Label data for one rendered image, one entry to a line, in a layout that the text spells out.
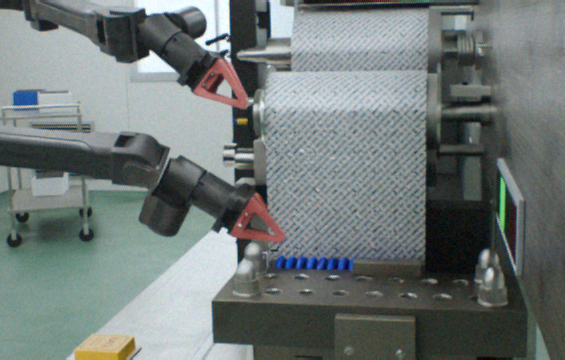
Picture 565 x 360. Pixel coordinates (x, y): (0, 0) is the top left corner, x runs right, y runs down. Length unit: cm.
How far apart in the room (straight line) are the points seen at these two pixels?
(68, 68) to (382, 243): 635
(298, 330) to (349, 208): 24
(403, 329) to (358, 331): 6
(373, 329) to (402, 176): 27
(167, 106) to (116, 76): 52
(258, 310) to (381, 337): 16
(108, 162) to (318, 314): 40
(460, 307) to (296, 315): 21
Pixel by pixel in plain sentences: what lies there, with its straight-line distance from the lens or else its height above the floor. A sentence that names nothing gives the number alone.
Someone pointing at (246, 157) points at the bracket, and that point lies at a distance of 132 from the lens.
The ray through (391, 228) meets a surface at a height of 108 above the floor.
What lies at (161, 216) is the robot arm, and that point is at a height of 110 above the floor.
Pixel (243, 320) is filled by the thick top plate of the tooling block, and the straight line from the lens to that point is 109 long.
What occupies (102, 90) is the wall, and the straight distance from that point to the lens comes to 734.
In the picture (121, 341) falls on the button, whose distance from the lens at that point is 127.
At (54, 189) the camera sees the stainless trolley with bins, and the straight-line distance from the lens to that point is 622.
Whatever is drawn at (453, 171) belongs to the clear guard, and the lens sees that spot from 226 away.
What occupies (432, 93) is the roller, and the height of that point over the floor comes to 128.
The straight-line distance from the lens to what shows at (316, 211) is 123.
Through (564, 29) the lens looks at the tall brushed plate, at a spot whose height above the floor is 137.
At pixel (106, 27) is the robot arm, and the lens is 136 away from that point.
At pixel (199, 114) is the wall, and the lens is 707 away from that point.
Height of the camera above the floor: 137
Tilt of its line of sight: 10 degrees down
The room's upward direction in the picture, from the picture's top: 1 degrees counter-clockwise
